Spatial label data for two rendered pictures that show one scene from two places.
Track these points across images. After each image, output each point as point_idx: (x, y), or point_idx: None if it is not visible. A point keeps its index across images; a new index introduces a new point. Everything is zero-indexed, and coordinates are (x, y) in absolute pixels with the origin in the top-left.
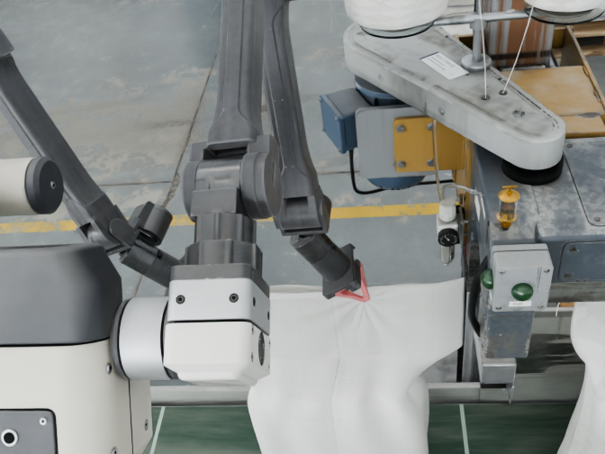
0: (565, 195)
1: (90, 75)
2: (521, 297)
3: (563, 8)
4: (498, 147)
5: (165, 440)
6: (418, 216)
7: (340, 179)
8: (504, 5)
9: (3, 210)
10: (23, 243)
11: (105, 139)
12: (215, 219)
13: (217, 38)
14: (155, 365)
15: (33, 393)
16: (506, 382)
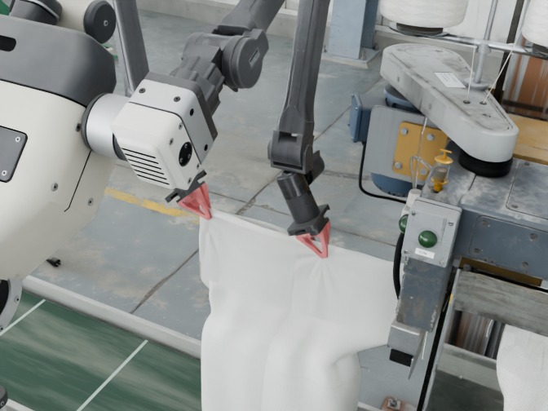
0: (500, 187)
1: (223, 108)
2: (423, 241)
3: (547, 43)
4: (459, 136)
5: (134, 364)
6: None
7: (390, 250)
8: (523, 58)
9: (66, 26)
10: (109, 205)
11: (210, 155)
12: (194, 59)
13: (338, 113)
14: (107, 133)
15: (21, 120)
16: (408, 352)
